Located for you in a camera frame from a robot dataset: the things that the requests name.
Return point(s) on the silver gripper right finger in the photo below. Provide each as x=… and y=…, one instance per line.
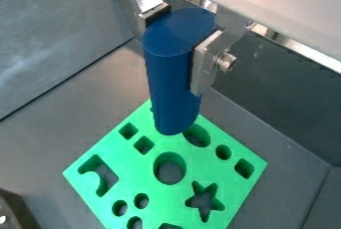
x=212, y=55

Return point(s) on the blue oval peg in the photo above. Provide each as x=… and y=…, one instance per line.
x=169, y=40

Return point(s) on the grey metal tray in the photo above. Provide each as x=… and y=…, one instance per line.
x=73, y=78

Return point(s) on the green shape sorter board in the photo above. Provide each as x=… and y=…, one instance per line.
x=150, y=181

